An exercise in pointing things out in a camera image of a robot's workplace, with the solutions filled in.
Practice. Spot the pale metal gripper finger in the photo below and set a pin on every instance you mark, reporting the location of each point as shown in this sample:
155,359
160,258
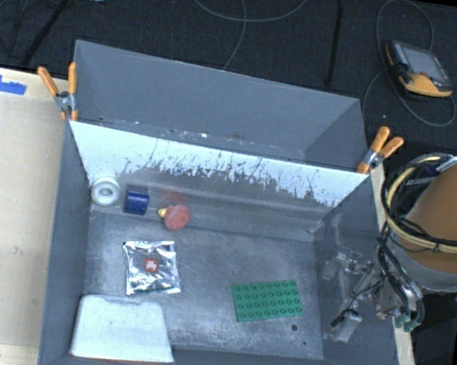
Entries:
341,269
346,330

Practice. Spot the green studded flat plate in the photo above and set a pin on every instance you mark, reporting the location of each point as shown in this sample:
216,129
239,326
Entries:
266,300

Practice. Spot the grey metal bin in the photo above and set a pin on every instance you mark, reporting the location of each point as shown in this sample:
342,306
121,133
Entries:
216,257

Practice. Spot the red round toy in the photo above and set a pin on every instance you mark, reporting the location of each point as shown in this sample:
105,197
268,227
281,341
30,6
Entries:
176,217

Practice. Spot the silver foil packet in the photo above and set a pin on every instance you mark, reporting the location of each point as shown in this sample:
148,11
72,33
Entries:
150,268

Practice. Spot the white sponge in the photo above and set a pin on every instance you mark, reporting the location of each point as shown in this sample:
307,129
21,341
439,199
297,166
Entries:
121,330

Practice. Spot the black cylinder on white bracket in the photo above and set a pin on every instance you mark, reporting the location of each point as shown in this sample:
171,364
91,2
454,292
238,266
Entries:
344,317

